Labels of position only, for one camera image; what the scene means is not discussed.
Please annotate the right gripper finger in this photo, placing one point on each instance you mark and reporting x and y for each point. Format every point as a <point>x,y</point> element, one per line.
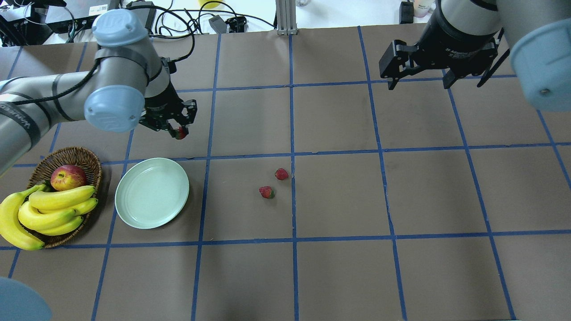
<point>449,79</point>
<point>392,82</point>

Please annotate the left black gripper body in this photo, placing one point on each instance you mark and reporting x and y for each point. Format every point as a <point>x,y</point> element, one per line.
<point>159,107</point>

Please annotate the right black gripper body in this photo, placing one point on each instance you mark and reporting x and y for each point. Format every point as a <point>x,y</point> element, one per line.
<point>459,38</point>

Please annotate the red strawberry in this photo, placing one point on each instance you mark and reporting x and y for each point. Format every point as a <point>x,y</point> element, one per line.
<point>281,174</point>
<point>267,192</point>
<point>178,135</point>

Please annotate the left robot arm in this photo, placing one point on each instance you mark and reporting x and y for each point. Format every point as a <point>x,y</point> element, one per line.
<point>128,85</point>

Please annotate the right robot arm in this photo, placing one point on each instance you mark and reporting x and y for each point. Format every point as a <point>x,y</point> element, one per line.
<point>533,34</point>

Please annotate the light green plate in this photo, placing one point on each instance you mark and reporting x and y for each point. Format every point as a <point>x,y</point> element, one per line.
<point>152,193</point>

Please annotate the black power adapter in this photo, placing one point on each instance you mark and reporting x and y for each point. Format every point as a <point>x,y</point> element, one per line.
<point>143,11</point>

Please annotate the red yellow apple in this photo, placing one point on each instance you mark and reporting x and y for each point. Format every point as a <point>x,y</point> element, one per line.
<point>68,177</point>

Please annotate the yellow banana bunch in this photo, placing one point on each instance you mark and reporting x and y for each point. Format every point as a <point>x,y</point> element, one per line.
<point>29,215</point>

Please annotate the aluminium frame post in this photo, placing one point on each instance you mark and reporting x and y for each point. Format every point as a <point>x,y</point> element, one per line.
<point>286,17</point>

